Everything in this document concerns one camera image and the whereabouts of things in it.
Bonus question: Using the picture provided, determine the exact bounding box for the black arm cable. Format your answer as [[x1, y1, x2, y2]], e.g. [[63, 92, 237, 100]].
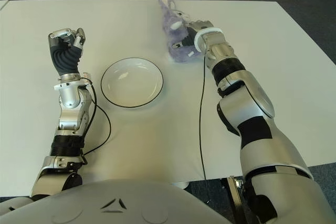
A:
[[198, 55, 211, 204], [78, 77, 112, 156]]

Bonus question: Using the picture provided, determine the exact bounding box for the metal table leg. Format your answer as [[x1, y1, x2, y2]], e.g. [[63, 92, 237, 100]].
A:
[[220, 176, 248, 224]]

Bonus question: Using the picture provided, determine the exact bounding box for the grey robot torso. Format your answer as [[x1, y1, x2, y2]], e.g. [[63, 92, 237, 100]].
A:
[[0, 178, 229, 224]]

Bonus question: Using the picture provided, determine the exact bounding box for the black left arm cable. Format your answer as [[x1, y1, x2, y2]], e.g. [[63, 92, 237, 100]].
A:
[[78, 77, 112, 156]]

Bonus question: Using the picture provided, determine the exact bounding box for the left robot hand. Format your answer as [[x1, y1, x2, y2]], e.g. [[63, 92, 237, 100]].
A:
[[48, 27, 86, 77]]

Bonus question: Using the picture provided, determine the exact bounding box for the white plate with black rim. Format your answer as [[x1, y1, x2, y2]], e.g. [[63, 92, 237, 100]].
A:
[[100, 56, 165, 109]]

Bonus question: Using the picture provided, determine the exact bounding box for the purple plush rabbit doll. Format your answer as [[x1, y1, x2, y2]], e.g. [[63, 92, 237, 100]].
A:
[[157, 0, 204, 63]]

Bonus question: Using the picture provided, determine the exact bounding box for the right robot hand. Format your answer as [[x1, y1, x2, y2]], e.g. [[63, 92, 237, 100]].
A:
[[172, 20, 214, 50]]

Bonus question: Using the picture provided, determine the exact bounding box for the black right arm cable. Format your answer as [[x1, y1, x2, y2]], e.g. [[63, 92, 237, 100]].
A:
[[198, 55, 211, 204]]

